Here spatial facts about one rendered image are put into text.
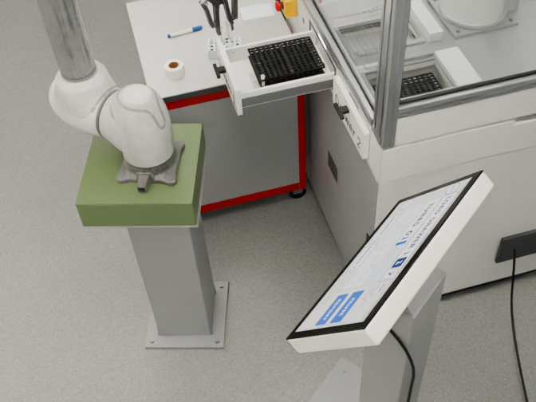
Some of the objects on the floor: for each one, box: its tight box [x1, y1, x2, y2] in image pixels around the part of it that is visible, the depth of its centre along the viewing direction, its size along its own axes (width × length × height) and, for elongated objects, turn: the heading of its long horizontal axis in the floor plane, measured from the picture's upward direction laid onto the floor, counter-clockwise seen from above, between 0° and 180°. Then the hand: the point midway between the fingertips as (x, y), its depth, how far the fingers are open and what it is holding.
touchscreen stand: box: [308, 270, 447, 402], centre depth 213 cm, size 50×45×102 cm
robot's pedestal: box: [108, 156, 229, 349], centre depth 261 cm, size 30×30×76 cm
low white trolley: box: [126, 0, 306, 213], centre depth 312 cm, size 58×62×76 cm
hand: (225, 32), depth 240 cm, fingers closed
